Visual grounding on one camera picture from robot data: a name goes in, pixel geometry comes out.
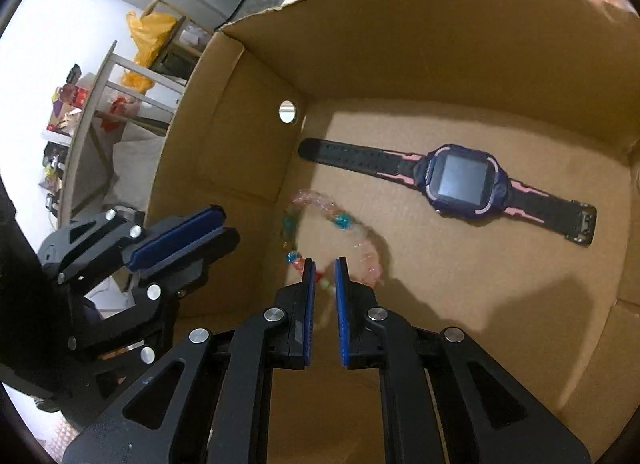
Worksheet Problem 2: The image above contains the yellow plastic bag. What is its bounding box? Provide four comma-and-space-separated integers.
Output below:
122, 10, 181, 92

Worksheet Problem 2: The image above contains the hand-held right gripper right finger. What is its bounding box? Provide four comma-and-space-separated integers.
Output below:
334, 256, 586, 464

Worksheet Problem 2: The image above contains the purple and pink smartwatch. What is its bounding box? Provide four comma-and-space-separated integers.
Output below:
298, 138, 597, 246

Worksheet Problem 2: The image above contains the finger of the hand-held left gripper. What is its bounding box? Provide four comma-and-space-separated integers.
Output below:
69, 228, 241, 371
39, 205, 225, 286

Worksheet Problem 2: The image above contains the red plastic bag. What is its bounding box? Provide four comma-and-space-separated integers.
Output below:
102, 96, 138, 134

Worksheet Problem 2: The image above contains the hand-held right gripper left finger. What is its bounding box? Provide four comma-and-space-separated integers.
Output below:
62, 258, 317, 464

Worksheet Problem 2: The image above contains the brown cardboard box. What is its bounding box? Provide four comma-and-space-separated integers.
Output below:
147, 0, 640, 464

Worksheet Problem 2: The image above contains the wooden chair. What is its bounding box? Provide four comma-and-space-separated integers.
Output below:
142, 0, 213, 81

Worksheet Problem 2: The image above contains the pink beaded bracelet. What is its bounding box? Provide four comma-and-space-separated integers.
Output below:
282, 189, 383, 290

